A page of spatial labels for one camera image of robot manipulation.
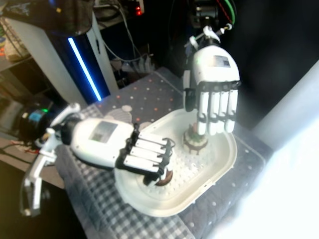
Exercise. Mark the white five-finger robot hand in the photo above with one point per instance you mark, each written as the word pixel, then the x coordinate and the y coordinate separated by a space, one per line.
pixel 211 72
pixel 99 144

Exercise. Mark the small brown object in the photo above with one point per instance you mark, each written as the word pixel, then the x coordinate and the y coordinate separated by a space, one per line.
pixel 167 178
pixel 193 145

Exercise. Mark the grey quilt with printed bear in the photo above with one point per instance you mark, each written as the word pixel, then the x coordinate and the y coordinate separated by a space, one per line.
pixel 99 199

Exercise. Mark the grey power strip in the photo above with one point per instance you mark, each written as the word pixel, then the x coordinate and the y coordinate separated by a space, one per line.
pixel 143 63

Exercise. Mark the white computer tower blue light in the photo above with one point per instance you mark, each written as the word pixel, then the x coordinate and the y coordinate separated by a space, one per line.
pixel 59 69

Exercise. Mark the white perforated oval tray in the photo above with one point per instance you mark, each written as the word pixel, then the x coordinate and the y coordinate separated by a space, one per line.
pixel 189 174

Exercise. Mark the black device with red lights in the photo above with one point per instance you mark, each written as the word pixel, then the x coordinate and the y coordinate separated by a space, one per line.
pixel 124 8

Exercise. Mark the white backdrop board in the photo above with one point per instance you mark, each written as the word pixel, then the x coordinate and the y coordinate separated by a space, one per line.
pixel 286 161

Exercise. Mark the dark patterned bag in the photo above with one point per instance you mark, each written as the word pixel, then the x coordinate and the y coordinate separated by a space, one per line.
pixel 49 12

